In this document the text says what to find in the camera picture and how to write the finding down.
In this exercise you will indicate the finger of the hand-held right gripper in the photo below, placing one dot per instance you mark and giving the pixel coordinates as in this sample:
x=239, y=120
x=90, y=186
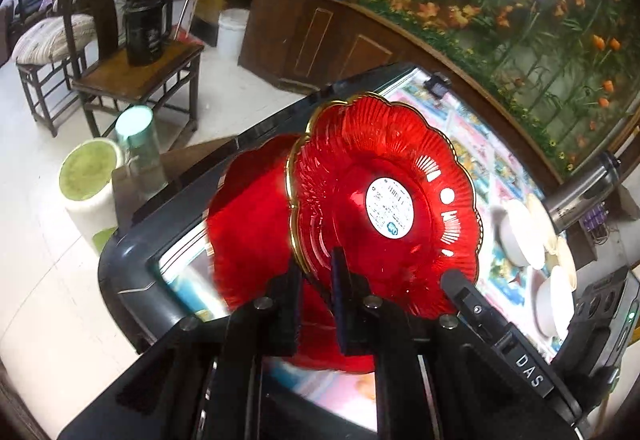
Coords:
x=480, y=315

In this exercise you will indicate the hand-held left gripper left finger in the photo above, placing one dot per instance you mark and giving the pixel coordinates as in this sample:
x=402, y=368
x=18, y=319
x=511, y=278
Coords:
x=295, y=305

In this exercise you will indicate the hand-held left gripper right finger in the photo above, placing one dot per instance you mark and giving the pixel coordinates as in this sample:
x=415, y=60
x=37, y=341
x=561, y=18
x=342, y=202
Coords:
x=340, y=305

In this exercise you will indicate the cream disposable plate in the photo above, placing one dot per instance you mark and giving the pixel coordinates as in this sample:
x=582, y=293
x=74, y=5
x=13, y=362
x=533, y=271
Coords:
x=568, y=260
x=544, y=220

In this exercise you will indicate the red gold-rimmed plate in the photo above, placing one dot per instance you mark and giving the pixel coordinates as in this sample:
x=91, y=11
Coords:
x=250, y=215

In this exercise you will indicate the red plate with round sticker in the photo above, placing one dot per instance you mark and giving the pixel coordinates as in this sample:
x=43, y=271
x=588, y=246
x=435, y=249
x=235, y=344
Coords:
x=350, y=159

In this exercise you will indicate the white bowl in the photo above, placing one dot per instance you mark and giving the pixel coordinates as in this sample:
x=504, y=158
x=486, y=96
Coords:
x=550, y=300
x=517, y=235

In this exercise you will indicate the purple pack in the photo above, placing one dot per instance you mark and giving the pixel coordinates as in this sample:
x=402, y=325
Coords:
x=595, y=220

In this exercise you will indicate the stainless steel thermos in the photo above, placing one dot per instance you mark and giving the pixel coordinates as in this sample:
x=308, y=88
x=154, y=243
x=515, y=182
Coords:
x=580, y=192

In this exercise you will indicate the colourful printed tablecloth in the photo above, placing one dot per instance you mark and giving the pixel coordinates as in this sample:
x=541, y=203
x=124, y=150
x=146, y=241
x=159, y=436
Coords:
x=480, y=154

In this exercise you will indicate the cardboard box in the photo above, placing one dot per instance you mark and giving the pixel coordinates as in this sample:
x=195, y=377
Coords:
x=200, y=159

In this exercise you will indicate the lime green lid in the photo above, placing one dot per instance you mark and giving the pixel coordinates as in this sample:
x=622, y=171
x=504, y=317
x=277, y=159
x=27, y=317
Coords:
x=104, y=240

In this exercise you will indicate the teal green bottle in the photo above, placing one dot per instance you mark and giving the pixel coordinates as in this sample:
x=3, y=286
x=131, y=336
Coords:
x=140, y=144

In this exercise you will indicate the small black device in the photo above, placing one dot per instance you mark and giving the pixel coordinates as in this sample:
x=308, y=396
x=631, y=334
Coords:
x=439, y=85

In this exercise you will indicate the white cylindrical stool green top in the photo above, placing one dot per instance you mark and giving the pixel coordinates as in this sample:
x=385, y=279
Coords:
x=87, y=185

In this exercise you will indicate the wooden cabinet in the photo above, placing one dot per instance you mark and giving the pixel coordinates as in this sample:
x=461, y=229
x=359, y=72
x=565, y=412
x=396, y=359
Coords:
x=310, y=37

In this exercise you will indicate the white bucket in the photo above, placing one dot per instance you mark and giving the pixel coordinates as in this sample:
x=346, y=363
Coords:
x=232, y=33

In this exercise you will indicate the black canister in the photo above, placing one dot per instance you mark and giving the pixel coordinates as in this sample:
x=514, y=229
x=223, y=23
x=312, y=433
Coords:
x=145, y=32

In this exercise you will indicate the striped seat cushion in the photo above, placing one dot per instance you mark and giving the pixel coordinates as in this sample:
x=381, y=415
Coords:
x=50, y=38

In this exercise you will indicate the flower wall mural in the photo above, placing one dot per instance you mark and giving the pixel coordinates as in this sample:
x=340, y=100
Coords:
x=525, y=24

